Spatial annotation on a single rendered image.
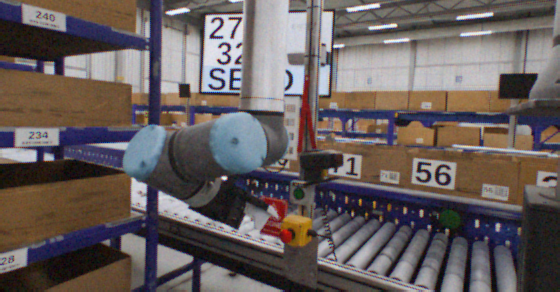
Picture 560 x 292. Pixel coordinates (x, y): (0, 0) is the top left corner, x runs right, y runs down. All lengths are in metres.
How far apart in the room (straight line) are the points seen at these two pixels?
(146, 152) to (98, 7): 0.36
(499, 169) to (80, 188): 1.36
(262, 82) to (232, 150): 0.18
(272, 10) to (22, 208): 0.56
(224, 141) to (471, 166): 1.18
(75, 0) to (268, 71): 0.39
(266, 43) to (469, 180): 1.10
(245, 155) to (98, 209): 0.41
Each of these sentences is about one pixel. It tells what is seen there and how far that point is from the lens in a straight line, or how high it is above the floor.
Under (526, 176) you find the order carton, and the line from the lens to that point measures 1.49.
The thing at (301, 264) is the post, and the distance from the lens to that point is 1.08.
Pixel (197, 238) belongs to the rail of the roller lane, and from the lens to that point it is 1.35.
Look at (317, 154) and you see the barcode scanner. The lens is 0.91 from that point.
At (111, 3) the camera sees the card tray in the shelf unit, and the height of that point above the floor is 1.40.
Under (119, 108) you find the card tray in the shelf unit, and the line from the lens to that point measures 0.79.
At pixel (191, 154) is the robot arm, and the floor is 1.12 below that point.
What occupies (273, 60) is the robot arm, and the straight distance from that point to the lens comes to 0.59.
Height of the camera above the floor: 1.18
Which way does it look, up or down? 3 degrees down
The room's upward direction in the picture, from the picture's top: 2 degrees clockwise
